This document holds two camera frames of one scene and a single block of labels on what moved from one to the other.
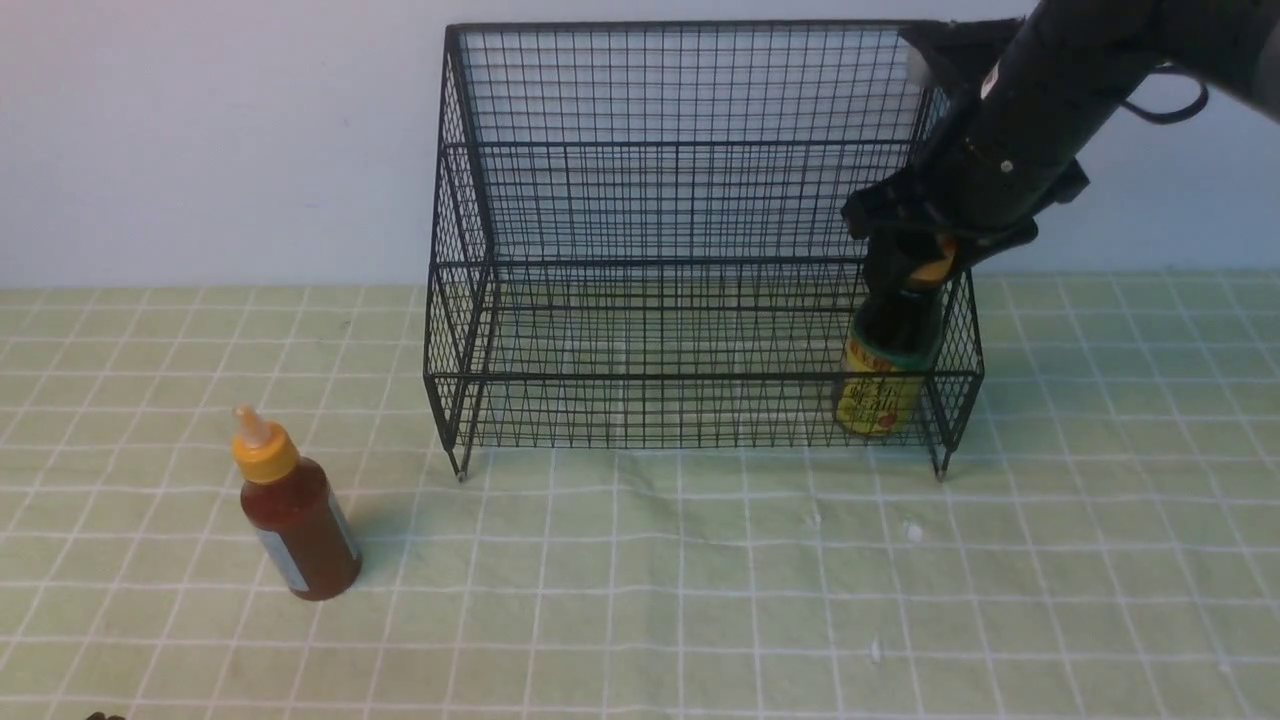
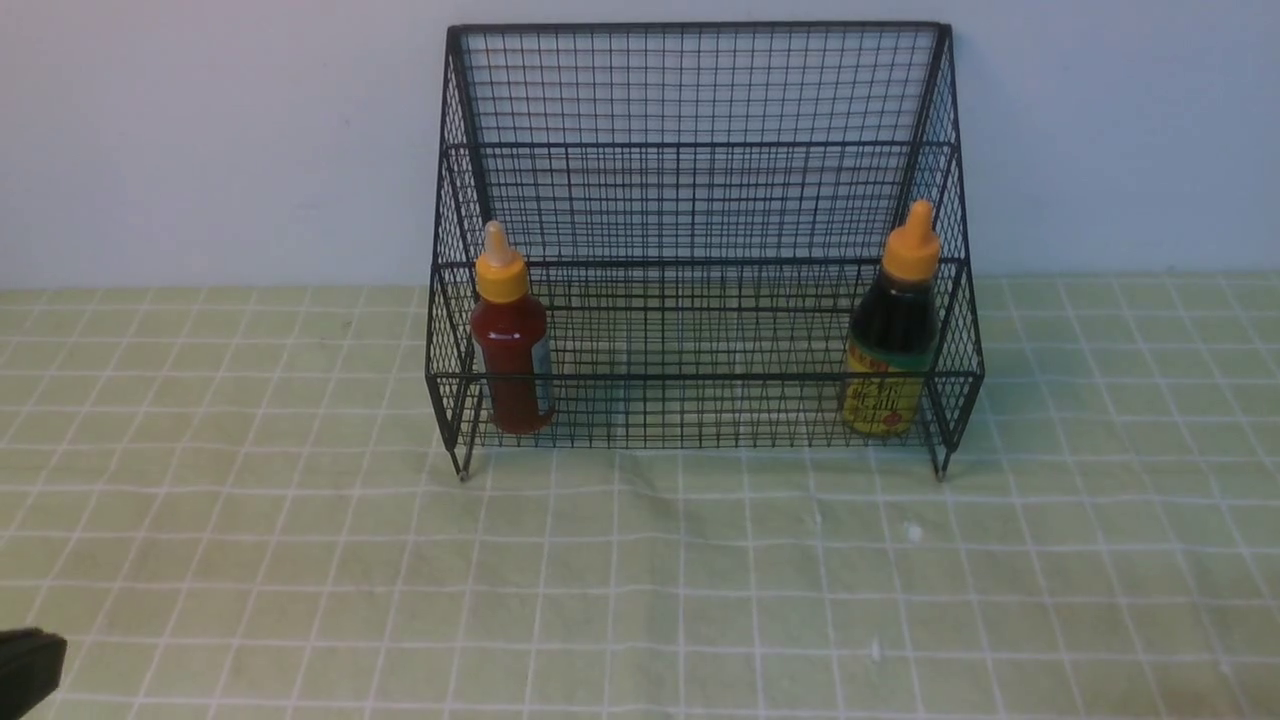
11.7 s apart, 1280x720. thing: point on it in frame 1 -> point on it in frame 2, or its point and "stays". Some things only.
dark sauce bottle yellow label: [894, 336] stays
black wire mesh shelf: [638, 241] stays
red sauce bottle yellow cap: [295, 506] -> [511, 331]
